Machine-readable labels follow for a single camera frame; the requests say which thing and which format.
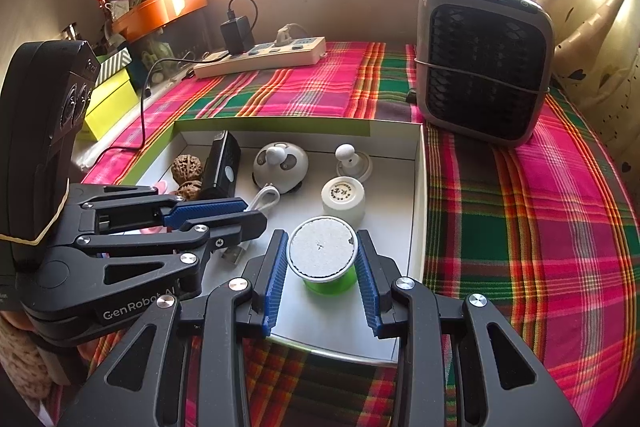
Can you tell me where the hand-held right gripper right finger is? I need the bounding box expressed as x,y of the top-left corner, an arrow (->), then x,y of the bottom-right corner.
354,229 -> 583,427

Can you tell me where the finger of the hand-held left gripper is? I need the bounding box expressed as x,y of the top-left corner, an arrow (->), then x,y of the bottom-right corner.
67,184 -> 249,234
75,212 -> 269,294

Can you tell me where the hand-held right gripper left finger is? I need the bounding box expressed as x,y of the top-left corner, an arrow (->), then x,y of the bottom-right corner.
57,229 -> 290,427

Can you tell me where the white usb cable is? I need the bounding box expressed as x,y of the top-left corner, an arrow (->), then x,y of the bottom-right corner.
220,184 -> 281,265

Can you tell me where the black rectangular device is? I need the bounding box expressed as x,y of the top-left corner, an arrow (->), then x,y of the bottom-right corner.
200,130 -> 242,200

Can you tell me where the green white cardboard box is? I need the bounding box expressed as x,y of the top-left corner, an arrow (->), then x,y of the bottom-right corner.
102,117 -> 430,368

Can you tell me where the green container white round lid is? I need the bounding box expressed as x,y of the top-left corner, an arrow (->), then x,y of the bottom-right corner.
287,216 -> 360,295

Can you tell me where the white panda shaped gadget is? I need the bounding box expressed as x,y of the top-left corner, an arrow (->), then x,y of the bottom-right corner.
251,141 -> 309,194

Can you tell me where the white jar printed lid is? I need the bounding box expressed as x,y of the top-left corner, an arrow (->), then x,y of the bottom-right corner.
321,176 -> 366,225

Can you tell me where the white round knob gadget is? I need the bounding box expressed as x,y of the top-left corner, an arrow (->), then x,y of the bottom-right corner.
334,144 -> 373,182

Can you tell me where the person's left forearm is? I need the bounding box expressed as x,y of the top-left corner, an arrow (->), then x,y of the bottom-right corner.
0,312 -> 56,403

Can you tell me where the yellow green box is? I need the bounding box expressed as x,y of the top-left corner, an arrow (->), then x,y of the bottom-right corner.
84,69 -> 138,140

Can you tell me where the green white striped box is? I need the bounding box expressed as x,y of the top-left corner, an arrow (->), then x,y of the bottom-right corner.
97,48 -> 132,84

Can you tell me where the glass jar green label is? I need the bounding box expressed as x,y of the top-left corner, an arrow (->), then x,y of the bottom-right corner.
145,34 -> 173,75

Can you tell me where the plaid tablecloth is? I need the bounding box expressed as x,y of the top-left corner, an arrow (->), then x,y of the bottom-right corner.
80,39 -> 631,427

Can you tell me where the cream power strip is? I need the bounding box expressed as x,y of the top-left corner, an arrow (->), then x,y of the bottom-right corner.
192,36 -> 327,80

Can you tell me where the orange tray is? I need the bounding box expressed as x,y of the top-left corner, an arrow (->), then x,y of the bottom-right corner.
112,0 -> 208,42

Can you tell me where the black charger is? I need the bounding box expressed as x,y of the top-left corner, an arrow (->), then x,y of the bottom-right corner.
221,16 -> 256,55

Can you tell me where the white plug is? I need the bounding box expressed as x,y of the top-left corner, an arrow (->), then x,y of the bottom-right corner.
274,23 -> 301,48

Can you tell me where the grey space heater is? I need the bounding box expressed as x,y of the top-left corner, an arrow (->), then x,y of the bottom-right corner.
415,0 -> 556,148

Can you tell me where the cream heart print curtain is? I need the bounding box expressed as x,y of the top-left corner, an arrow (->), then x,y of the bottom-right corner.
542,0 -> 636,158

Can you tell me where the black power adapter with cable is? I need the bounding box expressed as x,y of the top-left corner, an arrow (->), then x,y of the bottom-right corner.
82,0 -> 260,168

